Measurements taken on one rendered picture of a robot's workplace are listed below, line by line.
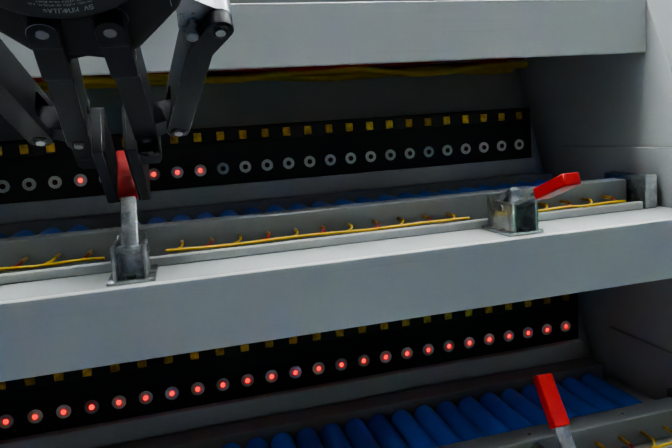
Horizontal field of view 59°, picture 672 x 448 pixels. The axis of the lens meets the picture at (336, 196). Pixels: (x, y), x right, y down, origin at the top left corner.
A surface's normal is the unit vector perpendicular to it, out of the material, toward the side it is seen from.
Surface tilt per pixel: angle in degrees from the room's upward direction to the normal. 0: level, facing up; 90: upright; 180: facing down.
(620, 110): 90
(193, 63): 172
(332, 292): 112
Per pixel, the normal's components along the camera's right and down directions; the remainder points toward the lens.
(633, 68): -0.97, 0.09
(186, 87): 0.18, 0.90
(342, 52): 0.26, 0.09
